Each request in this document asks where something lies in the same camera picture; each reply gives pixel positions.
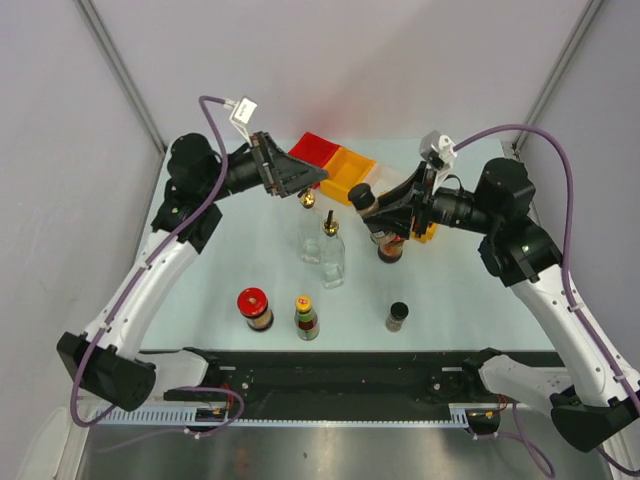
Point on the front green label sauce bottle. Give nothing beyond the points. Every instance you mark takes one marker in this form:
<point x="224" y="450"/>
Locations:
<point x="305" y="318"/>

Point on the glass oil bottle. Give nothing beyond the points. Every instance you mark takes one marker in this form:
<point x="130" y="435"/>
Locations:
<point x="309" y="228"/>
<point x="332" y="253"/>

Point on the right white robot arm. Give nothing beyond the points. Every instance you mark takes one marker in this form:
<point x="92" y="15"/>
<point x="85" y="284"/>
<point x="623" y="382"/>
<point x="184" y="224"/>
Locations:
<point x="597" y="401"/>

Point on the right yellow plastic bin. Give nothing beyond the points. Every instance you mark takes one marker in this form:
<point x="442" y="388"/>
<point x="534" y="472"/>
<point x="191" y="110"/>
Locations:
<point x="427" y="236"/>

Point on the red lid jar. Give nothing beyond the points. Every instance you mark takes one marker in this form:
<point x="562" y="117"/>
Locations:
<point x="253" y="305"/>
<point x="392" y="251"/>

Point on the yellow plastic bin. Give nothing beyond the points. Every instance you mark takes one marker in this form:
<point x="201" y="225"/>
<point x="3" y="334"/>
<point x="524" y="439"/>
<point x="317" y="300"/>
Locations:
<point x="427" y="236"/>
<point x="345" y="170"/>

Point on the red plastic bin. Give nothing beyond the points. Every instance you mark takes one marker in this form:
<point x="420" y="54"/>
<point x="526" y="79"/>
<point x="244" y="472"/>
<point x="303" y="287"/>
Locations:
<point x="314" y="149"/>

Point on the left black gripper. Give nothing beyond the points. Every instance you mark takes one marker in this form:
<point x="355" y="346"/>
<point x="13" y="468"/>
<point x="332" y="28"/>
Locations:
<point x="283" y="175"/>

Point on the rear red lid jar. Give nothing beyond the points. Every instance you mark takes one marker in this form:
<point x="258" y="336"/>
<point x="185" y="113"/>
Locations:
<point x="392" y="251"/>

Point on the left yellow plastic bin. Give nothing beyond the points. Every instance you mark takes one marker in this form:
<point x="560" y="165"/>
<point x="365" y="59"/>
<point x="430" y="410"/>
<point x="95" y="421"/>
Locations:
<point x="345" y="170"/>

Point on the black lid spice jar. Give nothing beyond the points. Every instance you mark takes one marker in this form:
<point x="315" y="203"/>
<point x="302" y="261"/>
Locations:
<point x="398" y="312"/>
<point x="363" y="199"/>

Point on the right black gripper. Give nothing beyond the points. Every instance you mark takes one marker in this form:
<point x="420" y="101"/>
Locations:
<point x="399" y="221"/>

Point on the white plastic bin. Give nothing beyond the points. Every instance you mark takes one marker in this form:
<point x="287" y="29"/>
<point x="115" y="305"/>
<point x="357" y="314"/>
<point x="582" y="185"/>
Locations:
<point x="383" y="179"/>

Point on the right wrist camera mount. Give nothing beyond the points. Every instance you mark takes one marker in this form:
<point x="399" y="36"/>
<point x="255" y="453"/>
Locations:
<point x="438" y="151"/>

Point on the front red lid jar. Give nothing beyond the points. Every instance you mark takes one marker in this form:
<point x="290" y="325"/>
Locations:
<point x="253" y="305"/>

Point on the rear glass oil bottle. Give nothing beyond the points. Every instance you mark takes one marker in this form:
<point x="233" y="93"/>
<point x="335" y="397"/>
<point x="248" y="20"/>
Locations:
<point x="309" y="228"/>

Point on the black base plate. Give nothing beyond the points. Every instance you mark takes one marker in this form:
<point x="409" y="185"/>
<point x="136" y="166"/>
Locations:
<point x="341" y="386"/>

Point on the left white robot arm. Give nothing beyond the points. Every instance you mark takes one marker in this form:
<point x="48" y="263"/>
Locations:
<point x="105" y="359"/>

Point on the front glass oil bottle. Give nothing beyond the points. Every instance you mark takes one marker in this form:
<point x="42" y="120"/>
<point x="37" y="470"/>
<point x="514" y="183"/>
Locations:
<point x="332" y="253"/>

